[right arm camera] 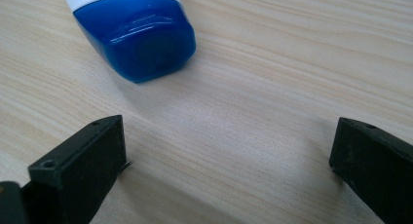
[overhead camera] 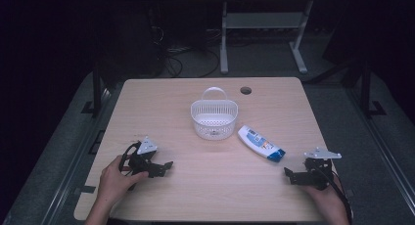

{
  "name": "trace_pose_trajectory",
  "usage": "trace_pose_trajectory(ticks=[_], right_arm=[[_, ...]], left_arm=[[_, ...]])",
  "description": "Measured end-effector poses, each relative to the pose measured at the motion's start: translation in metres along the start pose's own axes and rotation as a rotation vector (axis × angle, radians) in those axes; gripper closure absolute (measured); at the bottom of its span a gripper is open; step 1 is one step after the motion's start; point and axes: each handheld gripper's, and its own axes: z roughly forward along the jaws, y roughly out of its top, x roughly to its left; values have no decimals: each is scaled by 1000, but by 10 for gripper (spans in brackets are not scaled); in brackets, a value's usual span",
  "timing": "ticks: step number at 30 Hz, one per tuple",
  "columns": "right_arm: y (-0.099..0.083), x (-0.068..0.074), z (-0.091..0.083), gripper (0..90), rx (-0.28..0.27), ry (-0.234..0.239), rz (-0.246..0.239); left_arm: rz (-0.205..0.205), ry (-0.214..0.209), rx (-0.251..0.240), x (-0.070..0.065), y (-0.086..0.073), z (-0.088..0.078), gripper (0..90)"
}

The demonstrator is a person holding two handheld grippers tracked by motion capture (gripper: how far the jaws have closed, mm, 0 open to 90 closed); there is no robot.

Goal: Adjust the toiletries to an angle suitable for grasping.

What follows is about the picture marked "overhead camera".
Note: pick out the grey metal stand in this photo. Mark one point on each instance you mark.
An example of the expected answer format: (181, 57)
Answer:
(264, 20)

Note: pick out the white bottle with blue cap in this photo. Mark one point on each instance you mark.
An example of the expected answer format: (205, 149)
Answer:
(259, 143)

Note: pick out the person's right hand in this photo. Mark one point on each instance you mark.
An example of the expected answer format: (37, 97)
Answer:
(329, 200)

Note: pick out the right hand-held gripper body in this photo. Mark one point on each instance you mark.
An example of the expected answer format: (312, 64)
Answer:
(321, 172)

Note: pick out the white plastic basket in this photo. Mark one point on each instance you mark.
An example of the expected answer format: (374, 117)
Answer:
(214, 120)

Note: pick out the grey metal floor rail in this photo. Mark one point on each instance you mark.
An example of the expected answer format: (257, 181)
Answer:
(70, 172)
(385, 153)

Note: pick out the black metal post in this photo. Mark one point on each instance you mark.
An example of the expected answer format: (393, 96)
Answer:
(366, 91)

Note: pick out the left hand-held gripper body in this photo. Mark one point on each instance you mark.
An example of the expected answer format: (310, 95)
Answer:
(146, 147)

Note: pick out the person's left hand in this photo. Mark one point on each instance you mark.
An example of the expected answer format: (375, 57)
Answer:
(112, 184)

